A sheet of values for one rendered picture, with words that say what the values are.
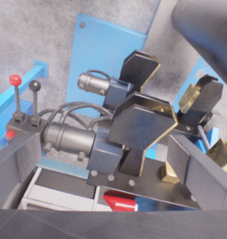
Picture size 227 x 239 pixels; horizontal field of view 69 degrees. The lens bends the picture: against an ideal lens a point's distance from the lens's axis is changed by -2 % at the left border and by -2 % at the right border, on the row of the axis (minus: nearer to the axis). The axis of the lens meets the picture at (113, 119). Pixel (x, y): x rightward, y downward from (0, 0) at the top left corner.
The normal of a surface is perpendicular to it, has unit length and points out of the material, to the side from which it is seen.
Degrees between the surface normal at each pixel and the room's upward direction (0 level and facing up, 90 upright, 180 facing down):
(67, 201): 90
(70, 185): 90
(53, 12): 0
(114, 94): 0
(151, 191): 90
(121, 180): 90
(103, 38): 0
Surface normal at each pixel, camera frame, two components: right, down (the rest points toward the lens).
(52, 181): 0.27, -0.73
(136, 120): -0.11, 0.62
